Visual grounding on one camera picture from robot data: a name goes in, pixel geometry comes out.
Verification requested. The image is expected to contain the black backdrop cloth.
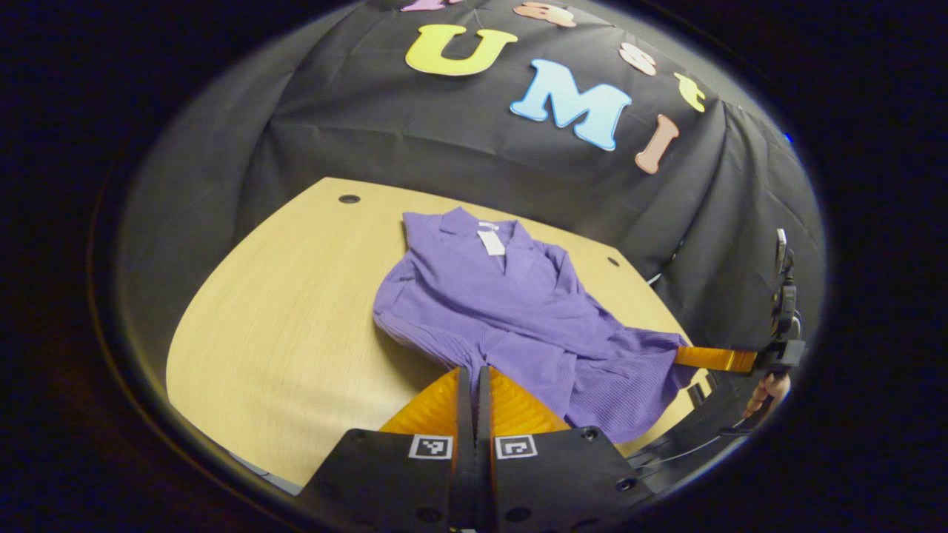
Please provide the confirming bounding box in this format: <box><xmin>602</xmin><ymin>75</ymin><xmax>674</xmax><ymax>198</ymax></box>
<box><xmin>115</xmin><ymin>0</ymin><xmax>827</xmax><ymax>415</ymax></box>

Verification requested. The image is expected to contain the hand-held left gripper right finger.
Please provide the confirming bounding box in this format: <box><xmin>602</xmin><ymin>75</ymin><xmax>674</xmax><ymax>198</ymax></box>
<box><xmin>474</xmin><ymin>366</ymin><xmax>656</xmax><ymax>530</ymax></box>

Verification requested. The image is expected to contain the purple collared shirt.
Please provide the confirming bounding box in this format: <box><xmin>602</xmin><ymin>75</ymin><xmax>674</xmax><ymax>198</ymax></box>
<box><xmin>373</xmin><ymin>207</ymin><xmax>697</xmax><ymax>445</ymax></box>

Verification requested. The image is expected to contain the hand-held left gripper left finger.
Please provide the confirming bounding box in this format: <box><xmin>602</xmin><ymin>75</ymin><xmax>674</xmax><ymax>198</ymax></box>
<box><xmin>300</xmin><ymin>366</ymin><xmax>475</xmax><ymax>530</ymax></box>

